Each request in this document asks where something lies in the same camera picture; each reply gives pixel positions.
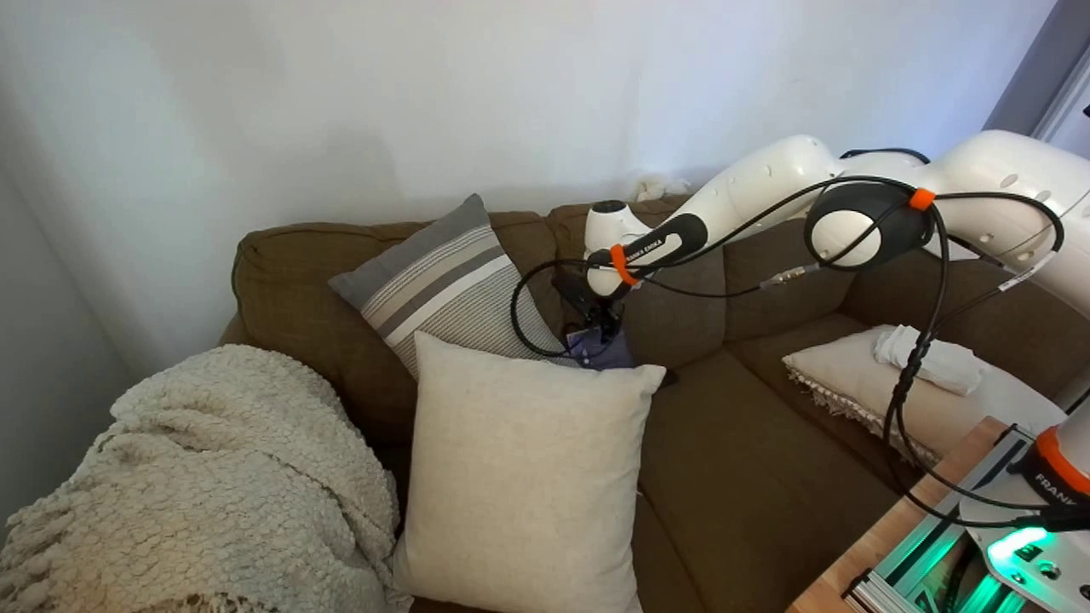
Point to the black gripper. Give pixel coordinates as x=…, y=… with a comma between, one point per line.
x=593, y=306

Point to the blue book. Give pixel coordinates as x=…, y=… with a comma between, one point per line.
x=603, y=351

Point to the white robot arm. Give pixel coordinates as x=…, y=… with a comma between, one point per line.
x=771, y=173

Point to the robot base with status light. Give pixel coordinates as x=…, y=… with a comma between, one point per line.
x=1041, y=532

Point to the grey striped pillow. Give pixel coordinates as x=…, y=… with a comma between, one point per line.
x=454, y=291

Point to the cream square pillow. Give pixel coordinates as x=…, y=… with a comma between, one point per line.
x=521, y=477

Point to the white fringed flat pillow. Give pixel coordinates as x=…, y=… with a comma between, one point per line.
x=854, y=388

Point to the small white object behind sofa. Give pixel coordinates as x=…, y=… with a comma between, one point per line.
x=647, y=187

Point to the brown fabric sofa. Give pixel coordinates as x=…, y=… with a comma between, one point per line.
x=727, y=490

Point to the rolled white towel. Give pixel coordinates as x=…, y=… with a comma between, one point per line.
x=954, y=365

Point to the cream knit blanket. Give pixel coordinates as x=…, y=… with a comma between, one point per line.
x=217, y=490

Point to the wooden table with metal rail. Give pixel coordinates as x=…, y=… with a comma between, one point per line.
x=888, y=548

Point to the grey door frame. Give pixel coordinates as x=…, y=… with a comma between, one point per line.
x=1041, y=71

